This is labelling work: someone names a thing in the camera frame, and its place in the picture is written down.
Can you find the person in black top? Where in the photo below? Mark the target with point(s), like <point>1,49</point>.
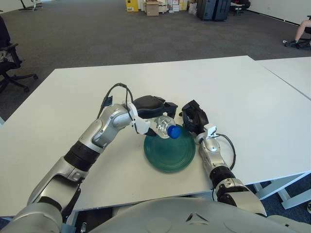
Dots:
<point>3,30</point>

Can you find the stack of white boxes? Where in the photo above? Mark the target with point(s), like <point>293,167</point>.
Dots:
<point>173,5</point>

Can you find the green round plate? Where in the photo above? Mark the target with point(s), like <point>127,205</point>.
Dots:
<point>170,155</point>

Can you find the clear water bottle blue cap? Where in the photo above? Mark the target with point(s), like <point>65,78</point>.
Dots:
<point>167,127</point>

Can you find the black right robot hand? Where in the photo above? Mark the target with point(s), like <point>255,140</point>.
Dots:
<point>195,119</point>

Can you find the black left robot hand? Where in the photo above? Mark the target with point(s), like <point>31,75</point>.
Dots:
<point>148,104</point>

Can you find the brown cardboard box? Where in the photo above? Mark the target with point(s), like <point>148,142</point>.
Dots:
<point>152,8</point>

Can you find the white table leg frame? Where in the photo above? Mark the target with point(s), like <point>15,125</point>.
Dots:
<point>286,193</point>
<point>73,219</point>

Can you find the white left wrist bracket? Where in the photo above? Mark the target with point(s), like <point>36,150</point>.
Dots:
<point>141,123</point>

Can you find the black office chair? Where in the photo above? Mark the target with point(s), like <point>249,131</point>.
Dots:
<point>9,65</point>

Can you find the black and red chair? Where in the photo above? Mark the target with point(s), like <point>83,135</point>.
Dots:
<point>239,6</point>

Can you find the yellow box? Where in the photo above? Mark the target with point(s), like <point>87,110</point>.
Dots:
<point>131,5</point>

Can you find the grey robot torso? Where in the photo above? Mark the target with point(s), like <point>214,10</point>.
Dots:
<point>194,218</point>

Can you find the white plastic bag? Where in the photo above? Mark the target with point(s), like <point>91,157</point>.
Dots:
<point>192,7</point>

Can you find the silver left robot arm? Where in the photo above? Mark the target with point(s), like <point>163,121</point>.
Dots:
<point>77,157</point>

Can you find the dark blue suitcase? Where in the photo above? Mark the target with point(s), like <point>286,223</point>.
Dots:
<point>206,9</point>

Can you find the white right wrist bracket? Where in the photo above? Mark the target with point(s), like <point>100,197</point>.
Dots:
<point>211,131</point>

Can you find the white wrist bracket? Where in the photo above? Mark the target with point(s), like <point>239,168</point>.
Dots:
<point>141,123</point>
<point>211,131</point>

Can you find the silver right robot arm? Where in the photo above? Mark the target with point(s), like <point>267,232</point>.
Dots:
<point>218,165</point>

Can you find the seated person in shorts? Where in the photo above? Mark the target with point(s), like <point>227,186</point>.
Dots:
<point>301,30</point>

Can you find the white metal floor frame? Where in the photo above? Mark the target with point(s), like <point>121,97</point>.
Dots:
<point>29,5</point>

